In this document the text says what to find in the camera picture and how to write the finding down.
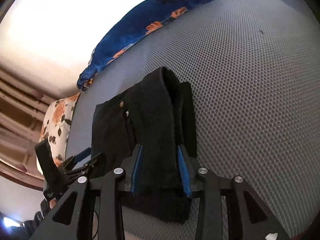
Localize left hand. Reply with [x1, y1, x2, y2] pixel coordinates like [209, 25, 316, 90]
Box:
[48, 198, 57, 210]

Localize brown wooden headboard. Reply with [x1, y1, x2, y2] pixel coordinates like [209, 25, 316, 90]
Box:
[1, 70, 55, 191]

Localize black cable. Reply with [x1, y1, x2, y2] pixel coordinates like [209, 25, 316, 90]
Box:
[91, 209, 99, 240]

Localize grey mesh mattress pad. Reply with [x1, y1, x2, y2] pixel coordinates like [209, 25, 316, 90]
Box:
[66, 0, 319, 237]

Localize black pants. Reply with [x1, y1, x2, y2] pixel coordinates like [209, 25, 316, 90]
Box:
[91, 67, 197, 223]

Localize white orange floral pillow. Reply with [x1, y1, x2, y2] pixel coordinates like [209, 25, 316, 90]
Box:
[39, 93, 80, 166]

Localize blue orange floral blanket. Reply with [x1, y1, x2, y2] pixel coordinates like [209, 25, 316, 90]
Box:
[76, 0, 213, 90]

